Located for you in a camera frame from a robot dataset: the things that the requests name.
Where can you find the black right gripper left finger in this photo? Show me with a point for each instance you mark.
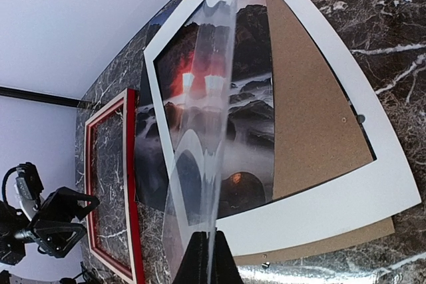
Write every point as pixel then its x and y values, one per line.
pixel 194 266

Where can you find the sunset seascape photo print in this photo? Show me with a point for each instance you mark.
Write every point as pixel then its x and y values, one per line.
pixel 247 179

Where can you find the wooden red-edged picture frame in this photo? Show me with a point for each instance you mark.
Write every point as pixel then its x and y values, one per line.
pixel 126 102

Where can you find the left black corner post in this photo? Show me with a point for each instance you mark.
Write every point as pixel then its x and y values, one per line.
pixel 39 97

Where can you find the brown frame backing board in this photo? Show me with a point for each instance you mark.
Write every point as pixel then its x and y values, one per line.
pixel 317 141

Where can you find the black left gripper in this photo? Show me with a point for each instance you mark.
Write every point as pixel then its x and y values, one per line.
pixel 51 226

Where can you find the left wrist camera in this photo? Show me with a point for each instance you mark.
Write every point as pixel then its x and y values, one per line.
pixel 29 184

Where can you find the clear acrylic sheet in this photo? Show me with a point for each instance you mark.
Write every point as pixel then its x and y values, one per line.
pixel 194 185

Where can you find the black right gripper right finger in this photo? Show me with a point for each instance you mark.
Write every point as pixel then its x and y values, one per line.
pixel 224 269

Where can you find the white photo mat board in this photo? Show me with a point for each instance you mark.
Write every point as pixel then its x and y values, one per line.
pixel 387 180

